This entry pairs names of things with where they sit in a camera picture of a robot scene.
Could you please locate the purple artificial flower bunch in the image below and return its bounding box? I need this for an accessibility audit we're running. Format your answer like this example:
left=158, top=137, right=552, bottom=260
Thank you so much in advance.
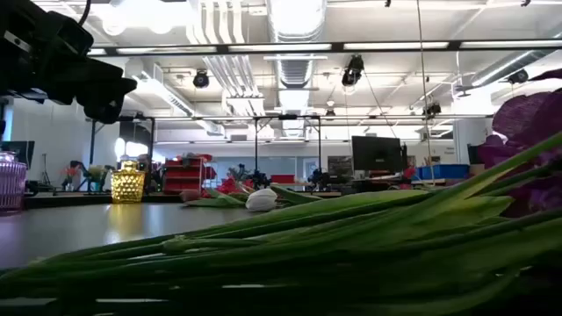
left=0, top=68, right=562, bottom=316

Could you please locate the silver ventilation duct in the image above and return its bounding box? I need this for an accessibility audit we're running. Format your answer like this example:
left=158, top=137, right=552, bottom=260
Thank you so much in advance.
left=266, top=0, right=328, bottom=89

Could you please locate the purple glass vase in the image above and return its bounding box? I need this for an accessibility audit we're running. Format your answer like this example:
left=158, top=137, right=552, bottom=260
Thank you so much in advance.
left=0, top=151, right=28, bottom=212

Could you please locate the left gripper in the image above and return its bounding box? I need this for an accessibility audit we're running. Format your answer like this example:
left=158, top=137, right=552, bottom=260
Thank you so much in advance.
left=47, top=58, right=138, bottom=125

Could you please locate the black overhead frame bar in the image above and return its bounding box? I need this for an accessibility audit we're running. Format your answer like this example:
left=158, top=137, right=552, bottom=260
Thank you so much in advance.
left=87, top=39, right=562, bottom=57

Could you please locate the black computer monitor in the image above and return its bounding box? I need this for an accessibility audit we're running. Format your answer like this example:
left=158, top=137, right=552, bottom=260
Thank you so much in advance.
left=350, top=135, right=408, bottom=175

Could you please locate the blue plastic bin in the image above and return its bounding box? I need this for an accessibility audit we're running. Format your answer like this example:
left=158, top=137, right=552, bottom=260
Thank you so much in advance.
left=415, top=163, right=471, bottom=181

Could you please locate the dark background monitor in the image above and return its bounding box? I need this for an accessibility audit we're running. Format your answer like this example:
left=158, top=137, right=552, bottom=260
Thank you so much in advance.
left=0, top=140, right=36, bottom=170

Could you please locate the pink artificial tulip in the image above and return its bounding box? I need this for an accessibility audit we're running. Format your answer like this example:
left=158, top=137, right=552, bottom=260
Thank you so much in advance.
left=178, top=188, right=247, bottom=209

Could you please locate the black background rig frame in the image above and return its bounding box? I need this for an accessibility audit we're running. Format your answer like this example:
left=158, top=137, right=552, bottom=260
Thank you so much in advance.
left=90, top=113, right=491, bottom=194

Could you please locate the yellow glass vase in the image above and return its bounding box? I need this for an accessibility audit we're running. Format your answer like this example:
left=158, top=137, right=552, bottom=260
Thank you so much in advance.
left=111, top=160, right=147, bottom=205

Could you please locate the thin hanging cable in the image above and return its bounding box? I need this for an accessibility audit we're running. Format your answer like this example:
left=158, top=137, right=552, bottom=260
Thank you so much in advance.
left=414, top=0, right=436, bottom=185

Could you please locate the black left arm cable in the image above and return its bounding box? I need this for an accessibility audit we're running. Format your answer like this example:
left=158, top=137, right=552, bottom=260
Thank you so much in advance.
left=77, top=0, right=92, bottom=26

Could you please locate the white artificial tulip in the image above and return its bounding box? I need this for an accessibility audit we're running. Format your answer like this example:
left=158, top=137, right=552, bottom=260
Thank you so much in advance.
left=244, top=183, right=326, bottom=213

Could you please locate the black table mat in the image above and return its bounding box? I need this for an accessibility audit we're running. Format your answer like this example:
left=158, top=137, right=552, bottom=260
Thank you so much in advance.
left=0, top=202, right=282, bottom=269

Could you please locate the red drawer cabinet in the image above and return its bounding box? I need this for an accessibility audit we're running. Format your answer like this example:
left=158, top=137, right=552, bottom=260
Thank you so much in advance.
left=162, top=155, right=206, bottom=195

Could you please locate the black aluminium table frame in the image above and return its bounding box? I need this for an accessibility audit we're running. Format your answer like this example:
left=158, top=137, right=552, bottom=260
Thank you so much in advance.
left=24, top=190, right=348, bottom=210

